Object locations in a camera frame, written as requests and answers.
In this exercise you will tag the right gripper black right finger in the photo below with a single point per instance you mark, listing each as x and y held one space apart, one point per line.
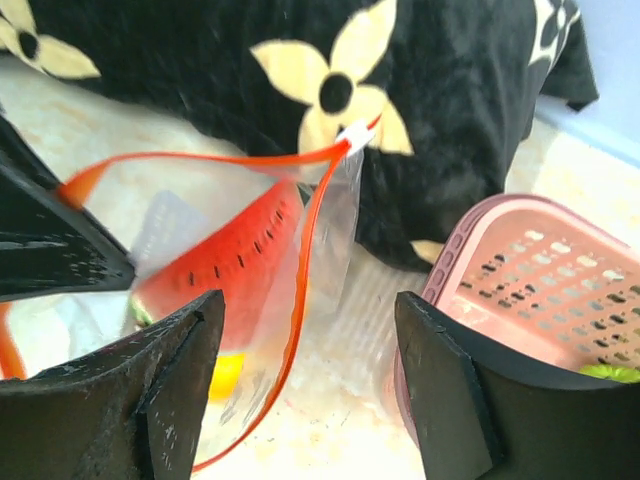
482 410

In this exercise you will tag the clear zip top bag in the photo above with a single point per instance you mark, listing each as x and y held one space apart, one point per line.
159 205

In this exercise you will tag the watermelon slice toy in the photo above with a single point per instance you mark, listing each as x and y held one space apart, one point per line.
241 259

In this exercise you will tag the yellow mango toy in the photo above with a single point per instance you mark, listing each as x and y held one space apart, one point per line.
225 376

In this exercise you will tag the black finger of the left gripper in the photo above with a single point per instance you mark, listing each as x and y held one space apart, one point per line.
47 246

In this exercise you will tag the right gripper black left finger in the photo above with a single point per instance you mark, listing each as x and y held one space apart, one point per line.
130 410

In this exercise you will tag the green custard apple toy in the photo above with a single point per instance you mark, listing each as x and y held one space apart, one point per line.
618 374

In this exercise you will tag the black floral pillow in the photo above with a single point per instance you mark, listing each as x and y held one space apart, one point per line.
451 86

